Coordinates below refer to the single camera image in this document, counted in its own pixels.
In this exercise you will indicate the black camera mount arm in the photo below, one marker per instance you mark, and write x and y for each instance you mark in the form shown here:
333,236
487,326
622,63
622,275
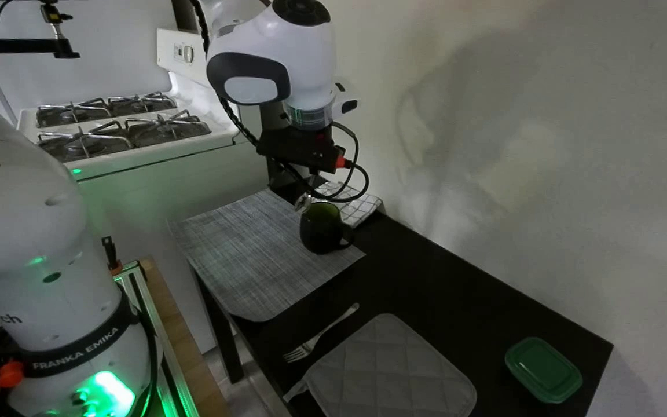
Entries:
23,47

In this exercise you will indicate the silver fork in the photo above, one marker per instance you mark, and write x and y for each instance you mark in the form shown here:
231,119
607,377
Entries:
330,332

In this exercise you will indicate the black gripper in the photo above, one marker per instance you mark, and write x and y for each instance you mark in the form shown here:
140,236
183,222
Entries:
303,151

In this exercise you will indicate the black table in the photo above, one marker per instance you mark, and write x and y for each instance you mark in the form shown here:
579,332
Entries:
440,292

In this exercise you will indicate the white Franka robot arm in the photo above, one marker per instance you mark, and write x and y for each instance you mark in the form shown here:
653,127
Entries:
17,231

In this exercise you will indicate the grey woven placemat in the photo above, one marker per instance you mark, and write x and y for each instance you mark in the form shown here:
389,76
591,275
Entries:
248,254

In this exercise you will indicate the green lidded plastic container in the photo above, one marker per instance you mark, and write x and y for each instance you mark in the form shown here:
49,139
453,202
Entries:
543,371

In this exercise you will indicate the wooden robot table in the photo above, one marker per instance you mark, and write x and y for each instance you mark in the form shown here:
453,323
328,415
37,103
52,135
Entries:
187,348

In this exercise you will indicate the grey quilted pot holder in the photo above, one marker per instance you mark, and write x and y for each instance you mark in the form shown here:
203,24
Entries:
388,371

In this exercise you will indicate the white labelled box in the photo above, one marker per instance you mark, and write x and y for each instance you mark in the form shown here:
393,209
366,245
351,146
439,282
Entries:
183,58

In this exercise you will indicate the white checkered dish towel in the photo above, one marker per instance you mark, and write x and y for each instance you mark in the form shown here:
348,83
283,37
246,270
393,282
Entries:
360,207

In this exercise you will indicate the gas stove top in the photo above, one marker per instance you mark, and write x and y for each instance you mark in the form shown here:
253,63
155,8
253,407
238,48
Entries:
140,157

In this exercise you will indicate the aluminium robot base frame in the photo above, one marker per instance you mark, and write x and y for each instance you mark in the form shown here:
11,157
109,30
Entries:
168,384

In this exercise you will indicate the dark green mug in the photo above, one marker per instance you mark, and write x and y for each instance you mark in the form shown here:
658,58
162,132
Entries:
322,228

